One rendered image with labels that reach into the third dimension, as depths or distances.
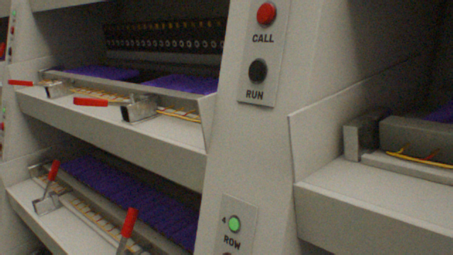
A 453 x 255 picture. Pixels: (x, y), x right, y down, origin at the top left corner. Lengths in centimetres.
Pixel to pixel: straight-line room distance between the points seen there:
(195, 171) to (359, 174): 15
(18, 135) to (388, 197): 77
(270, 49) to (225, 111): 7
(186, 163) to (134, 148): 10
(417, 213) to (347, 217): 4
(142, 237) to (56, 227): 18
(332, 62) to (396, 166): 8
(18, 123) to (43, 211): 22
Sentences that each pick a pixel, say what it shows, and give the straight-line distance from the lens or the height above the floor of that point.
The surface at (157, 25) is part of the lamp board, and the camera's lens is 73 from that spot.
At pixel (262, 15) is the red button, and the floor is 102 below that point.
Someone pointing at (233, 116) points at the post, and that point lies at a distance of 33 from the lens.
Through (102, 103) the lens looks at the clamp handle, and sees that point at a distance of 47.
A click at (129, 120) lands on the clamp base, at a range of 48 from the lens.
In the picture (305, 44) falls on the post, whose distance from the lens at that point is 29.
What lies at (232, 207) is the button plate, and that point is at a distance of 33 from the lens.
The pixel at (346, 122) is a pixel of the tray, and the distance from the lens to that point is 33.
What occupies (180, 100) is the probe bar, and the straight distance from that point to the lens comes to 47.
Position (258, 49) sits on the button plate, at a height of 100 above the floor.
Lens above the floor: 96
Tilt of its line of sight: 5 degrees down
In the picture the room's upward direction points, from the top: 8 degrees clockwise
